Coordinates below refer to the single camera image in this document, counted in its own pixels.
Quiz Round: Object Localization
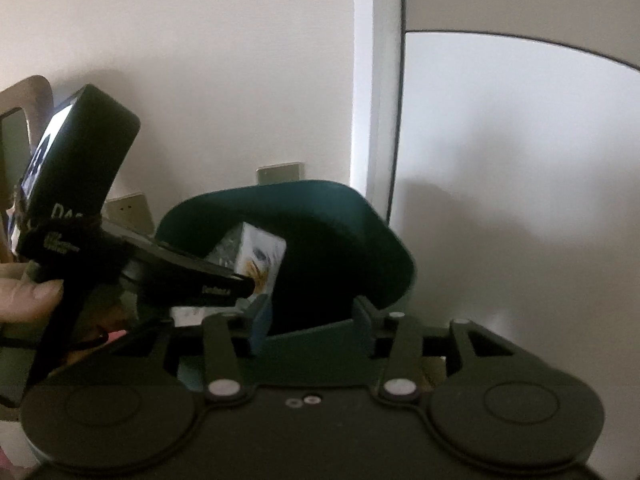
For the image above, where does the person left hand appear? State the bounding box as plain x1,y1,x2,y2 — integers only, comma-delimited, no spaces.
0,263,63,323

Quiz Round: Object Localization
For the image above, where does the white wall socket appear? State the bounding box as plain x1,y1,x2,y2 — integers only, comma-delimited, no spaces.
256,162,304,185
103,193,155,235

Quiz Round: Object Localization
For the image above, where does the white printed carton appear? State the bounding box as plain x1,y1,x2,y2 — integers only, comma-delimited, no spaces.
170,222,286,327

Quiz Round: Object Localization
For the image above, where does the green deer trash bin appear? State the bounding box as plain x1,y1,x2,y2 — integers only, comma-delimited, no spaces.
156,181,414,387

